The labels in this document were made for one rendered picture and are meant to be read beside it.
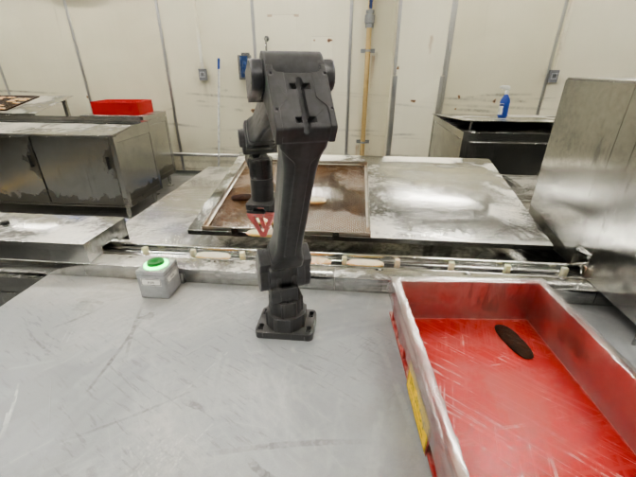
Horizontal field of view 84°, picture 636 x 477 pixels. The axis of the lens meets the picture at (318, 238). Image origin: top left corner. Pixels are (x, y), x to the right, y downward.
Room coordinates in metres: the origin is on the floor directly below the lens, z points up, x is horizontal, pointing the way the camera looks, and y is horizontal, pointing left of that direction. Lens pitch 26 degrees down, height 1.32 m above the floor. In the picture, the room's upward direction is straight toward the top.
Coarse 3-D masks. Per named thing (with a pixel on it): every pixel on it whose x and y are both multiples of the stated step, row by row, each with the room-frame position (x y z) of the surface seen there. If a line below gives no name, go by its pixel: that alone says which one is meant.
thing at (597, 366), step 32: (416, 288) 0.62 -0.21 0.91; (448, 288) 0.62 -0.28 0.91; (480, 288) 0.62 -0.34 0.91; (512, 288) 0.62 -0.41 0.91; (544, 288) 0.60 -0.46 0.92; (544, 320) 0.56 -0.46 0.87; (576, 320) 0.50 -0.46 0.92; (416, 352) 0.42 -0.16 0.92; (576, 352) 0.47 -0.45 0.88; (608, 352) 0.42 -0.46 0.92; (416, 384) 0.38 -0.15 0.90; (608, 384) 0.40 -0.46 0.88; (448, 416) 0.30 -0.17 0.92; (608, 416) 0.37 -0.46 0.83; (448, 448) 0.26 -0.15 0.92
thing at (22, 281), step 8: (0, 272) 0.83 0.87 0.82; (8, 272) 0.83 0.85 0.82; (0, 280) 0.82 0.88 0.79; (8, 280) 0.82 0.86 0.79; (16, 280) 0.82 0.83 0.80; (24, 280) 0.81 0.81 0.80; (32, 280) 0.81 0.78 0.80; (0, 288) 0.82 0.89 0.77; (8, 288) 0.82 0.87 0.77; (16, 288) 0.82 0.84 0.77; (24, 288) 0.81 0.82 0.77; (0, 296) 0.82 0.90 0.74; (8, 296) 0.82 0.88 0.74; (0, 304) 0.82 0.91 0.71
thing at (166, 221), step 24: (216, 168) 1.91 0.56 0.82; (192, 192) 1.50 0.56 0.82; (528, 192) 1.52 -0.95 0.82; (144, 216) 1.22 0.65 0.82; (168, 216) 1.22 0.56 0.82; (192, 216) 1.22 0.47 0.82; (120, 240) 1.01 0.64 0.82; (144, 240) 1.01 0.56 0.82; (168, 240) 1.02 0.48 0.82; (192, 240) 1.02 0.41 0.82; (216, 240) 1.02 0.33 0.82; (240, 240) 1.02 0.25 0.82; (264, 240) 1.02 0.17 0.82; (312, 240) 1.02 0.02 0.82; (336, 240) 1.02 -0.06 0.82; (336, 264) 0.87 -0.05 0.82
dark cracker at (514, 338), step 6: (498, 330) 0.58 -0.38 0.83; (504, 330) 0.57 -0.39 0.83; (510, 330) 0.57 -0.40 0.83; (504, 336) 0.56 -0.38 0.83; (510, 336) 0.56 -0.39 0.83; (516, 336) 0.56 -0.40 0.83; (504, 342) 0.55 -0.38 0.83; (510, 342) 0.54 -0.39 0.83; (516, 342) 0.54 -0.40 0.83; (522, 342) 0.54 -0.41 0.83; (516, 348) 0.52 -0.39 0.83; (522, 348) 0.52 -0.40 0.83; (528, 348) 0.52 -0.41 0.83; (522, 354) 0.51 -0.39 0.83; (528, 354) 0.51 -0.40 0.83
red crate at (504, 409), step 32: (416, 320) 0.62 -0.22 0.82; (448, 320) 0.62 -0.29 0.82; (480, 320) 0.62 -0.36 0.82; (512, 320) 0.62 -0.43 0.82; (448, 352) 0.52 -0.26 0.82; (480, 352) 0.52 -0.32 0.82; (512, 352) 0.52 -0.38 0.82; (544, 352) 0.52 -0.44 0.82; (448, 384) 0.44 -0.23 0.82; (480, 384) 0.44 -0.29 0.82; (512, 384) 0.44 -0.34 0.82; (544, 384) 0.44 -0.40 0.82; (576, 384) 0.44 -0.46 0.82; (480, 416) 0.38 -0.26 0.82; (512, 416) 0.38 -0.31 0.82; (544, 416) 0.38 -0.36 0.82; (576, 416) 0.38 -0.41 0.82; (480, 448) 0.33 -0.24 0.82; (512, 448) 0.33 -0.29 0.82; (544, 448) 0.33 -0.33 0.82; (576, 448) 0.33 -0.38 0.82; (608, 448) 0.33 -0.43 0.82
